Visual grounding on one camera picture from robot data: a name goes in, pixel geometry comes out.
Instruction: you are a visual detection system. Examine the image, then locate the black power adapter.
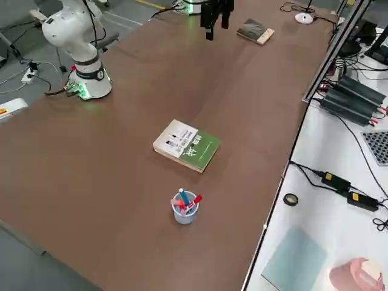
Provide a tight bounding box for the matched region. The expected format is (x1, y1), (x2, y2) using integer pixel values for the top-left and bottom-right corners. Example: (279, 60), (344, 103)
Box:
(321, 171), (352, 192)
(346, 190), (380, 212)

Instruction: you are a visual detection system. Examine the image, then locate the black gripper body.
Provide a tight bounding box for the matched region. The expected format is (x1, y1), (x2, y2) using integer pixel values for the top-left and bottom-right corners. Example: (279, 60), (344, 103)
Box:
(199, 0), (235, 15)

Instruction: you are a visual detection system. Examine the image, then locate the white desk lamp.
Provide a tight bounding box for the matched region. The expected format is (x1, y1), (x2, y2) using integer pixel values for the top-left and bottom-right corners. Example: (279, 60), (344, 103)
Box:
(295, 0), (315, 24)

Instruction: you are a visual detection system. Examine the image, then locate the white box yellow label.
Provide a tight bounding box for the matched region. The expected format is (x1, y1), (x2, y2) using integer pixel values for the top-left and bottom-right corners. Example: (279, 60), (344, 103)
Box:
(0, 98), (29, 124)

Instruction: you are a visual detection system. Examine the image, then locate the green and white book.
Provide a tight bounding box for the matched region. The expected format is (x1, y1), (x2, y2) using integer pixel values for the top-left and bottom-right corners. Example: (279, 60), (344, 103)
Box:
(152, 119), (222, 174)

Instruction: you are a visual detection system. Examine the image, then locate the grey perforated plate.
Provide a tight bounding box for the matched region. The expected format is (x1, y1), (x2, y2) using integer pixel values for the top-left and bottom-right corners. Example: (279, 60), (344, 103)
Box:
(360, 130), (388, 167)

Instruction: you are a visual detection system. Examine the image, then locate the red marker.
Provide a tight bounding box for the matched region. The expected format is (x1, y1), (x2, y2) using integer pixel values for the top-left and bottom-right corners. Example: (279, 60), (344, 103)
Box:
(185, 195), (203, 213)

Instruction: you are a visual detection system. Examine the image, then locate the dark hand-print book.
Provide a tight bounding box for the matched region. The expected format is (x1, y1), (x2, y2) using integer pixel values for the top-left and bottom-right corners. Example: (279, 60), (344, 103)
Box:
(236, 18), (275, 46)

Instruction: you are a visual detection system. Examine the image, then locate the black base cable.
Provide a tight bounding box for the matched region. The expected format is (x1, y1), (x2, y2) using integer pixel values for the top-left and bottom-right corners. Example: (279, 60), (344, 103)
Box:
(44, 84), (76, 98)
(148, 7), (182, 21)

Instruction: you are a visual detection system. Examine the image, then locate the white power strip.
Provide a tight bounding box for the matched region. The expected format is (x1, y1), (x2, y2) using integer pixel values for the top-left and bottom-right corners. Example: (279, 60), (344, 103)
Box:
(21, 67), (39, 84)

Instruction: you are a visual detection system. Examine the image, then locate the aluminium frame post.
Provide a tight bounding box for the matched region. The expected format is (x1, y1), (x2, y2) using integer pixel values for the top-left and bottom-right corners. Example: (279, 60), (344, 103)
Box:
(301, 0), (369, 104)

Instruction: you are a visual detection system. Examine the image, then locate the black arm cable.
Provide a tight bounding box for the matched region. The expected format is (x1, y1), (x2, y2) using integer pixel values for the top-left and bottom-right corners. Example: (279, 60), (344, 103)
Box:
(81, 0), (107, 52)

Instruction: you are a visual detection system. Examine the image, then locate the clear blue pen cup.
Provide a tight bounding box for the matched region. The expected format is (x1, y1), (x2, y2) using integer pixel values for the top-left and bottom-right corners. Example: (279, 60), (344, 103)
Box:
(172, 190), (201, 226)

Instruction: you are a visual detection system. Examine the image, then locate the pale green plastic sheet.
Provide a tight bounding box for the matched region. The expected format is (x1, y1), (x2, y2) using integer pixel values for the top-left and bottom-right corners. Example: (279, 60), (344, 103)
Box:
(261, 227), (329, 291)

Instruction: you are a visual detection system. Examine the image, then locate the black lamp cable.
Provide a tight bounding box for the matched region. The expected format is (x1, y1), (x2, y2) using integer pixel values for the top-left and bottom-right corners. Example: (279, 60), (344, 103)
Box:
(278, 2), (337, 27)

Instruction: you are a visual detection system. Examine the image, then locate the black adapter cable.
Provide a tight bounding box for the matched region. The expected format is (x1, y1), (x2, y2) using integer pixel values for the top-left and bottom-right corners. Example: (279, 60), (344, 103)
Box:
(289, 161), (327, 190)

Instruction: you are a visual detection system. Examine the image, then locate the black finned power supply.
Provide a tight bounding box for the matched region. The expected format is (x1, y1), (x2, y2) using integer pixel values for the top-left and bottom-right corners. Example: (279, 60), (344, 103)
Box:
(319, 86), (378, 127)
(335, 75), (388, 107)

